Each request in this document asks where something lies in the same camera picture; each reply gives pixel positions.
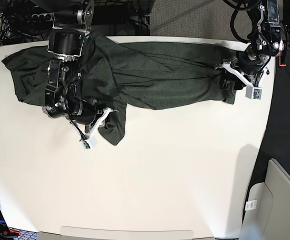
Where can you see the dark green long-sleeve shirt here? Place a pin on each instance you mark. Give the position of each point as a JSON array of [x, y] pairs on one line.
[[148, 75]]

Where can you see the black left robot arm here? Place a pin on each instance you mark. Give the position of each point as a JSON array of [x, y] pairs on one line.
[[264, 43]]

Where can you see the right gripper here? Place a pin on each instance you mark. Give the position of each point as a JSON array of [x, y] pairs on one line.
[[92, 115]]

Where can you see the beige plastic bin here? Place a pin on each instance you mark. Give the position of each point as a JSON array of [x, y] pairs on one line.
[[267, 211]]

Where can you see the white power strip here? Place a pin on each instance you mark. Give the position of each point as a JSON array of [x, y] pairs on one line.
[[40, 17]]

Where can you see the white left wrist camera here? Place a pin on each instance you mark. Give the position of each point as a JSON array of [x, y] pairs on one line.
[[253, 92]]

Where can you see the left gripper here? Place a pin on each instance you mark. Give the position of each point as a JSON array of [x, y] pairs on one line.
[[245, 69]]

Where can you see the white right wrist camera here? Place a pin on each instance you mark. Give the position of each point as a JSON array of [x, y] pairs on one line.
[[90, 143]]

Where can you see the red clamp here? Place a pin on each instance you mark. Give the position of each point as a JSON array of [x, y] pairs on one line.
[[281, 58]]

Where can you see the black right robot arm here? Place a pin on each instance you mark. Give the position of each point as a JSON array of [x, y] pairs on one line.
[[72, 21]]

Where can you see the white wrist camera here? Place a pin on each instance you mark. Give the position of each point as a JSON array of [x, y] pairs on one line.
[[253, 92], [90, 143]]

